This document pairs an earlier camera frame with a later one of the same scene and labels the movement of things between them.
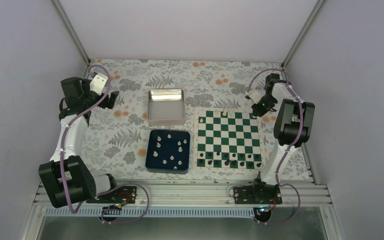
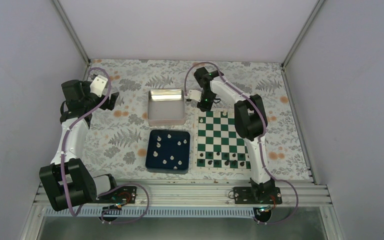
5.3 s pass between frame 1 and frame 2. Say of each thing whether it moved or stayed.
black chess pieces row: stayed
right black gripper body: moved
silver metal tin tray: stayed
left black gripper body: stayed
